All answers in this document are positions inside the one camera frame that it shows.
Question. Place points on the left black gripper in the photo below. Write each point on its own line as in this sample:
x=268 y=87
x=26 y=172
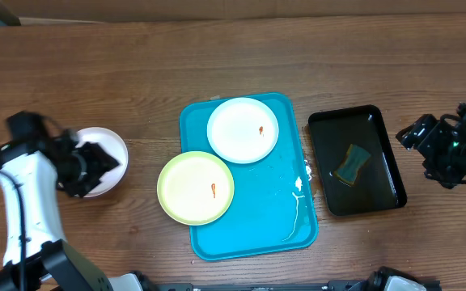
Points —
x=103 y=162

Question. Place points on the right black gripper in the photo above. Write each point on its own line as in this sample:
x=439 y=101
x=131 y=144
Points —
x=427 y=144

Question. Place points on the white plate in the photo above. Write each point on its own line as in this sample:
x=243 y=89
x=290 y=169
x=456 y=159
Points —
x=242 y=130
x=113 y=145

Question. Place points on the green yellow sponge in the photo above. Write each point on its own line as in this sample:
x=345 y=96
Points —
x=355 y=159

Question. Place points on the yellow-green plate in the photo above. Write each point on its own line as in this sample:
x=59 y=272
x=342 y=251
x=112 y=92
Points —
x=195 y=188

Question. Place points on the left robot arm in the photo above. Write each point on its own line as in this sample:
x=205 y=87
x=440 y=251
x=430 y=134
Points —
x=33 y=166

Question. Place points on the black water tray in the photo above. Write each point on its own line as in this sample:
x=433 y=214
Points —
x=379 y=185

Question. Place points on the teal plastic tray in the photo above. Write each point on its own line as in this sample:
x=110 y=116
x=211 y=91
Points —
x=272 y=209

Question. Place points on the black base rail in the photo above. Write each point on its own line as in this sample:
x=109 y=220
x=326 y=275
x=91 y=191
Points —
x=383 y=279

